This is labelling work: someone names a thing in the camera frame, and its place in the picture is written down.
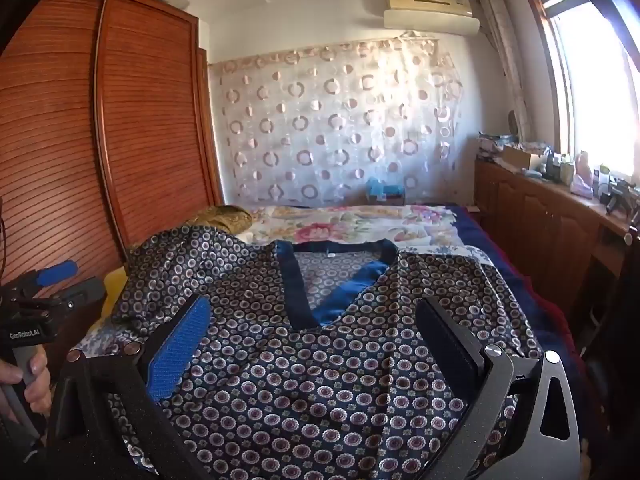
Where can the teal plastic bag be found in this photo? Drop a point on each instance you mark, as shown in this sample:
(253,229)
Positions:
(382,190)

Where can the navy circle-print satin shirt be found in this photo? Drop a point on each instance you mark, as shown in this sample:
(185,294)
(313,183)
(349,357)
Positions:
(310,385)

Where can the white jar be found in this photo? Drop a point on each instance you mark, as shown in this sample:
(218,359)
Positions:
(566,171)

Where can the white air conditioner deflector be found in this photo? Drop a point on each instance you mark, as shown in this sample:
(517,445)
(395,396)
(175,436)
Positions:
(430,22)

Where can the sheer circle-pattern curtain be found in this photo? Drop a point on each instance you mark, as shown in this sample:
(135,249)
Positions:
(325,125)

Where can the pink floral bed sheet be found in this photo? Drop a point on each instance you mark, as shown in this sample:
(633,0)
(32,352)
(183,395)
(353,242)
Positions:
(350,222)

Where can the white box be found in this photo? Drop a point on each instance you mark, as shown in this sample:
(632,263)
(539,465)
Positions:
(173,0)

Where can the wooden-framed window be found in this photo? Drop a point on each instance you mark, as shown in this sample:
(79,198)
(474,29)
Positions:
(595,85)

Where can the long wooden cabinet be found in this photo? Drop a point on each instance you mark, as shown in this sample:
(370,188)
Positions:
(530,210)

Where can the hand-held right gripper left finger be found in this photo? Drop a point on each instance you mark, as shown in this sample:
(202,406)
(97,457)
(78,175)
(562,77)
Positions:
(180,345)

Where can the pile of papers and packets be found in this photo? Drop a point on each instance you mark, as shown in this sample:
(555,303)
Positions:
(492,145)

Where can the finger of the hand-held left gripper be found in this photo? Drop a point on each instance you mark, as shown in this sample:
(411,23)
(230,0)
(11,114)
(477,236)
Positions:
(57,272)
(85,290)

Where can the gold patterned pillow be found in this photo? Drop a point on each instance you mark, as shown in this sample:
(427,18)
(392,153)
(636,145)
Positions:
(220,220)

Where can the cream wall air conditioner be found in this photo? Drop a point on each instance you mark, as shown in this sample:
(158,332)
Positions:
(430,2)

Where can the person's left hand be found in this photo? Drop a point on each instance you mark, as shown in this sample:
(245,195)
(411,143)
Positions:
(39,385)

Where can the white tied window curtain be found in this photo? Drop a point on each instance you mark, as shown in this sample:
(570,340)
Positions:
(505,50)

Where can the pink bag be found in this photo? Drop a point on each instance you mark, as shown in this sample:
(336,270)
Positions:
(581,177)

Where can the open cardboard box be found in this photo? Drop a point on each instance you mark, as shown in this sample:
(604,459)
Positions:
(517,157)

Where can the black tripod device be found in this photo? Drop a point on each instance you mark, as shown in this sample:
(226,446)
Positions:
(617,195)

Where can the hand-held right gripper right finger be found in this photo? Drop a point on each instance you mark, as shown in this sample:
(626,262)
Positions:
(445,330)

